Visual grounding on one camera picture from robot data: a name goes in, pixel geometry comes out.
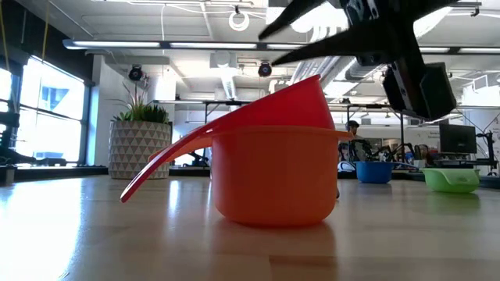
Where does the succulent in patterned grey pot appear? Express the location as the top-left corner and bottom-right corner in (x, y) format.
(108, 76), (173, 180)

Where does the long ceiling light bar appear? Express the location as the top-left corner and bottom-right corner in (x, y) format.
(62, 37), (309, 52)

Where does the blue measuring cup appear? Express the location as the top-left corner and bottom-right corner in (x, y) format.
(354, 161), (395, 185)

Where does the orange measuring cup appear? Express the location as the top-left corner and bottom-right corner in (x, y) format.
(147, 124), (354, 229)

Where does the black computer monitor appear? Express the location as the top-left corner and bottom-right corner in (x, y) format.
(438, 123), (478, 155)

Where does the green measuring cup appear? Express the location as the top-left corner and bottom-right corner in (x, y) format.
(420, 167), (481, 194)

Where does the person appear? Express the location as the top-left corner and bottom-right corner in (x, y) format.
(338, 119), (370, 163)

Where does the black background workstation frame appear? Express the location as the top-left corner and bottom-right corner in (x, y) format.
(154, 98), (257, 126)

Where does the red measuring cup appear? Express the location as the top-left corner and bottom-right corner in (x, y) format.
(120, 74), (337, 204)

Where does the white coiled cable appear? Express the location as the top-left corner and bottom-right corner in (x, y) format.
(228, 9), (251, 33)

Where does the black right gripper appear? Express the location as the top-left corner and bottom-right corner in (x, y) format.
(258, 0), (460, 122)

